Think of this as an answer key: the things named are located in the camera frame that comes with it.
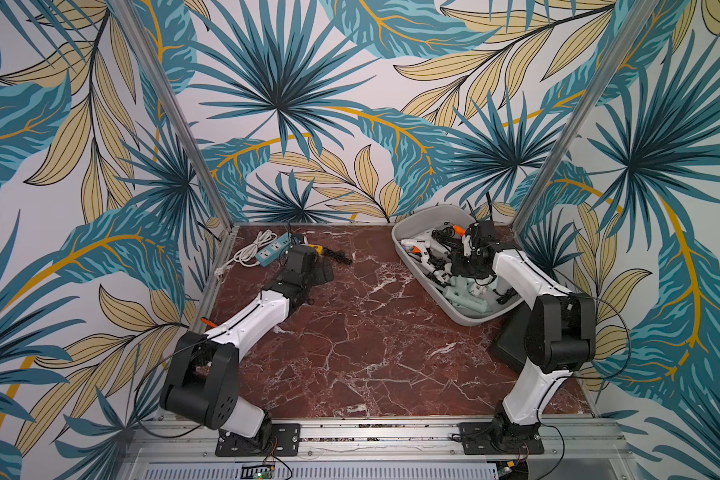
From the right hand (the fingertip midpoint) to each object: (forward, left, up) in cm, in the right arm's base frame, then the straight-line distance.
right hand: (461, 267), depth 95 cm
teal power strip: (+12, +66, -6) cm, 67 cm away
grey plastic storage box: (+26, +8, -4) cm, 27 cm away
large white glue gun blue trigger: (+13, +15, -4) cm, 20 cm away
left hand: (-2, +46, +5) cm, 46 cm away
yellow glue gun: (+16, +47, -7) cm, 50 cm away
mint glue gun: (-10, -2, -5) cm, 12 cm away
